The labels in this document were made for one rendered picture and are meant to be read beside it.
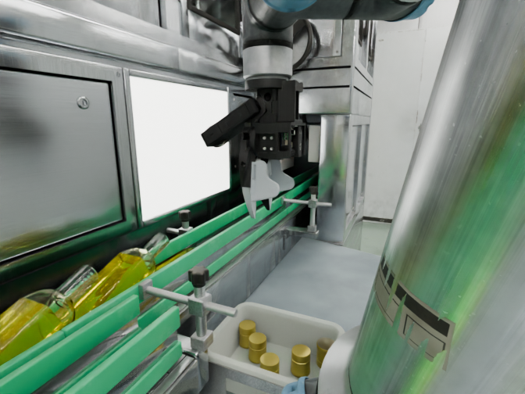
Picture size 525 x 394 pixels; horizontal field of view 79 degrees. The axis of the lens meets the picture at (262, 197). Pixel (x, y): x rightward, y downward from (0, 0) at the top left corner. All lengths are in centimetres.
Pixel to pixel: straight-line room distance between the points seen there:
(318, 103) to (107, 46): 75
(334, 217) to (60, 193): 93
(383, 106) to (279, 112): 348
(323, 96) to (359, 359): 109
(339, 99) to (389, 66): 280
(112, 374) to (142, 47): 62
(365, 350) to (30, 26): 61
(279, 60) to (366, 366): 41
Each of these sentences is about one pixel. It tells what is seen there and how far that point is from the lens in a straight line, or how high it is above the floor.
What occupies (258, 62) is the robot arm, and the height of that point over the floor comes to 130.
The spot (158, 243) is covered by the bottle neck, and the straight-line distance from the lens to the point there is 62.
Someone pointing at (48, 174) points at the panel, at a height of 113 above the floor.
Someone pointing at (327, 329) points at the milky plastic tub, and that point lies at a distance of 67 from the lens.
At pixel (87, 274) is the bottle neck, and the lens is 52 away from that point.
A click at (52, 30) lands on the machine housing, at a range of 66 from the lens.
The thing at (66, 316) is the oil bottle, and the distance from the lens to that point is 50.
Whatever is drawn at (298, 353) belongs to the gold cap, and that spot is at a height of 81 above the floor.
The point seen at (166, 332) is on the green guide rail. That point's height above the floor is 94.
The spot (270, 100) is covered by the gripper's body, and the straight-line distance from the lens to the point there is 50.
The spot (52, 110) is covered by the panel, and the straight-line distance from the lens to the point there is 63.
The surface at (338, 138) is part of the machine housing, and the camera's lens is 121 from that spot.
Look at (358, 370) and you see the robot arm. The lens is 19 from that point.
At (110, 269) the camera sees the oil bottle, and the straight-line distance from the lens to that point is 58.
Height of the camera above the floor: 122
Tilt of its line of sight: 13 degrees down
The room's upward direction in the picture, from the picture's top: straight up
